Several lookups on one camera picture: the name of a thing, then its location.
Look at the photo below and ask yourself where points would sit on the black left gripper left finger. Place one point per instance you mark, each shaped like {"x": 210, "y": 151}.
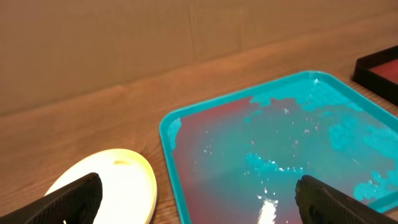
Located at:
{"x": 75, "y": 203}

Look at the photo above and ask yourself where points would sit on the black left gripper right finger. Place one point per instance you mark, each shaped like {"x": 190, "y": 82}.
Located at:
{"x": 319, "y": 203}

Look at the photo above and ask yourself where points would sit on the yellow plate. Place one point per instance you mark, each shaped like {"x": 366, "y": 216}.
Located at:
{"x": 129, "y": 185}

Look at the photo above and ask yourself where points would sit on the teal serving tray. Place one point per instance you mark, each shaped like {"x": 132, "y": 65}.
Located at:
{"x": 237, "y": 158}

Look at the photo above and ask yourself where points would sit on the black tray with red water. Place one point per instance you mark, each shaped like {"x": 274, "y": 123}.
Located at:
{"x": 378, "y": 72}

